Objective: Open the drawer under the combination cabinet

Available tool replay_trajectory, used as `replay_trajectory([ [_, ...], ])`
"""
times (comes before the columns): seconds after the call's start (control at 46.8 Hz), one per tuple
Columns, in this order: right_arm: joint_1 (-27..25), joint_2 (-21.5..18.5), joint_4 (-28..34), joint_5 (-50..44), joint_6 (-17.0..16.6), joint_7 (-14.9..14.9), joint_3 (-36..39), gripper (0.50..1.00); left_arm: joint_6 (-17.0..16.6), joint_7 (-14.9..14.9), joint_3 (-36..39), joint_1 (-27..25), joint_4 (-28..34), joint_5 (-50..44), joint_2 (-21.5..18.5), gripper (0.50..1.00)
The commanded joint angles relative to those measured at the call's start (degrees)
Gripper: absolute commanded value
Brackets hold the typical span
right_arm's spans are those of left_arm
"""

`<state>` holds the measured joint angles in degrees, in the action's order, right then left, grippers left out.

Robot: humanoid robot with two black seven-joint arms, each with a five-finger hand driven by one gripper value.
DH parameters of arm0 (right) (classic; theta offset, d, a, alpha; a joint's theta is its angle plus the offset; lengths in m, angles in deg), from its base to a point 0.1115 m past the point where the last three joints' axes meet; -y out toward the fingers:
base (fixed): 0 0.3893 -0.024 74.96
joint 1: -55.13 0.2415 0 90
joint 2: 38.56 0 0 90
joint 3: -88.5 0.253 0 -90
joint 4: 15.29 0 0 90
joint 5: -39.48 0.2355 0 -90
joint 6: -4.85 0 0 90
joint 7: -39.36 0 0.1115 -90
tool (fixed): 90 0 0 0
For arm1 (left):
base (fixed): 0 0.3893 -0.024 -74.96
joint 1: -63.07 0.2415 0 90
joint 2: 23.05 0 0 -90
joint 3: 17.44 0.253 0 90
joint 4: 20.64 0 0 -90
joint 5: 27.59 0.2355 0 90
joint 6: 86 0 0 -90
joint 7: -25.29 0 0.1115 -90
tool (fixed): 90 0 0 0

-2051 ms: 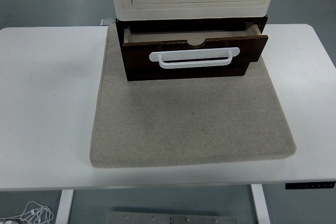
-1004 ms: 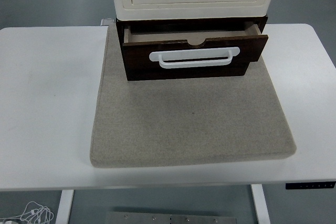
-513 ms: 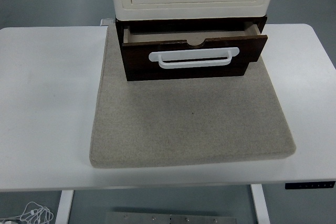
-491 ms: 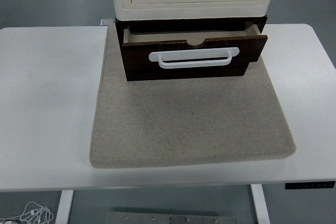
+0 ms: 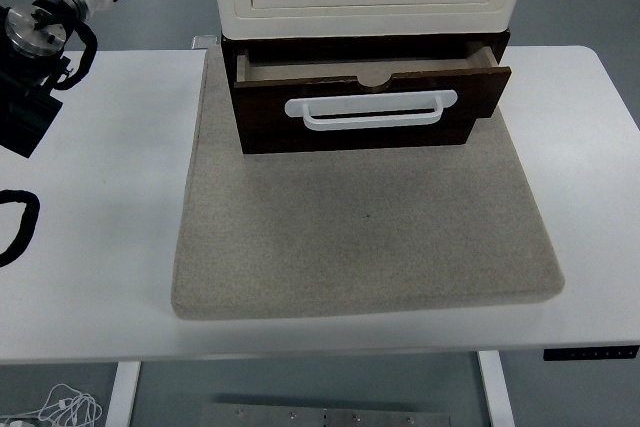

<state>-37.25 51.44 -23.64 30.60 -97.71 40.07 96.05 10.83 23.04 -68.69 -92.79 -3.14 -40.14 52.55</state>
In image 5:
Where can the dark wooden drawer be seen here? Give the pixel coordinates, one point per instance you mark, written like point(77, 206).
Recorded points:
point(475, 92)

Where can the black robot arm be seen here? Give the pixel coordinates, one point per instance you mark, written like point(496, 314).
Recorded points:
point(25, 97)

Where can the dark wooden drawer case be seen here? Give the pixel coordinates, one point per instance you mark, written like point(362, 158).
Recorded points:
point(350, 143)

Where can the beige felt mat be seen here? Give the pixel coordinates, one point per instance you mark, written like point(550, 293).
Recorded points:
point(365, 237)

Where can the white table leg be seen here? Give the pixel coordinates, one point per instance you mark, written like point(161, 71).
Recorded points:
point(497, 397)
point(122, 397)

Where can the black table control panel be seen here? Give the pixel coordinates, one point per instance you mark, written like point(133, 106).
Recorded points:
point(590, 353)

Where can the small clear bracket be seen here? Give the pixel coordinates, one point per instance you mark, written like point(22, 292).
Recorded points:
point(202, 42)

